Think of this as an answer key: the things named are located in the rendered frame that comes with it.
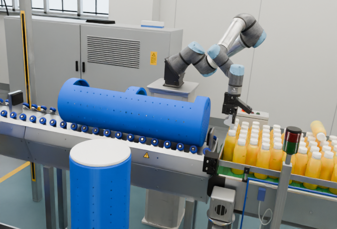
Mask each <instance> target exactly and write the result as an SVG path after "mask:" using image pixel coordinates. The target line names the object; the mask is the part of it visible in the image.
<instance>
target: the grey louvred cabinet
mask: <svg viewBox="0 0 337 229"><path fill-rule="evenodd" d="M85 21H86V20H75V19H64V18H53V17H41V16H32V26H33V43H34V60H35V77H36V94H37V106H42V105H44V106H45V107H46V108H47V110H46V112H50V107H54V108H55V109H56V112H55V113H56V114H59V113H58V105H57V104H58V96H59V92H60V90H61V88H62V86H63V84H64V83H65V82H66V81H67V80H68V79H70V78H80V79H84V80H86V81H87V82H88V84H89V86H90V87H92V88H99V89H106V90H112V91H119V92H126V90H127V89H128V88H129V87H131V86H135V87H142V88H144V89H145V90H146V93H147V96H151V92H148V88H146V87H147V86H148V85H150V84H151V83H153V82H155V81H156V80H158V79H160V78H164V67H165V62H164V61H165V58H167V57H169V56H171V55H175V54H177V53H179V52H181V50H182V41H183V29H177V28H165V27H164V29H151V28H141V25H131V24H120V23H115V24H98V23H88V22H85ZM4 24H5V36H6V48H7V60H8V72H9V84H10V93H11V92H15V91H18V90H21V91H22V92H23V100H24V102H26V96H25V82H24V68H23V53H22V39H21V24H20V16H5V17H4Z"/></svg>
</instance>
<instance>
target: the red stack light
mask: <svg viewBox="0 0 337 229"><path fill-rule="evenodd" d="M301 135H302V133H300V134H295V133H291V132H288V131H287V130H285V135H284V139H285V140H286V141H289V142H292V143H299V142H300V140H301Z"/></svg>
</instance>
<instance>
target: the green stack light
mask: <svg viewBox="0 0 337 229"><path fill-rule="evenodd" d="M299 145H300V142H299V143H292V142H289V141H286V140H285V139H284V140H283V146H282V150H283V151H284V152H286V153H289V154H297V153H298V150H299Z"/></svg>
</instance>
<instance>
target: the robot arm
mask: <svg viewBox="0 0 337 229"><path fill-rule="evenodd" d="M238 35H239V37H238ZM266 36H267V34H266V33H265V31H264V29H263V28H262V27H261V26H260V25H259V23H258V22H257V21H256V19H255V18H254V17H253V16H252V15H250V14H247V13H242V14H238V15H236V16H235V17H234V18H233V19H232V20H231V22H230V26H229V28H228V29H227V31H226V32H225V33H224V35H223V36H222V38H221V39H220V41H219V42H218V44H214V45H212V46H211V47H210V48H209V49H208V50H207V54H208V55H206V54H205V50H204V48H203V47H202V46H201V45H200V44H199V43H197V42H191V43H190V44H188V45H187V46H186V47H185V48H184V49H183V50H182V51H181V52H179V53H177V54H175V55H172V56H171V57H170V58H168V61H169V63H170V65H171V66H172V68H173V69H174V70H175V71H176V72H177V73H178V74H183V73H184V72H185V70H186V69H187V67H188V66H189V65H190V64H192V65H193V66H194V67H195V68H196V69H197V70H198V71H199V73H200V74H201V75H202V76H203V77H209V76H211V75H213V74H214V73H215V72H216V71H217V68H218V67H219V68H220V69H221V70H222V71H223V73H224V74H225V76H227V77H228V78H229V83H228V91H227V92H225V93H224V102H223V107H222V113H224V114H226V115H229V116H228V117H226V118H225V121H224V124H226V125H228V126H230V127H231V130H233V129H234V126H235V122H236V116H237V112H238V107H240V108H241V109H242V110H244V111H245V112H246V113H247V114H250V113H251V112H252V108H251V107H250V106H248V105H247V104H246V103H244V102H243V101H242V100H241V99H239V98H238V97H240V96H241V92H242V84H243V77H244V73H245V72H244V69H245V67H244V66H243V65H239V64H234V63H233V62H232V61H231V60H230V59H229V58H230V57H232V56H233V55H235V54H237V53H238V52H240V51H241V50H243V49H245V48H251V47H253V48H257V47H258V46H259V45H261V44H262V43H263V42H264V40H265V39H266Z"/></svg>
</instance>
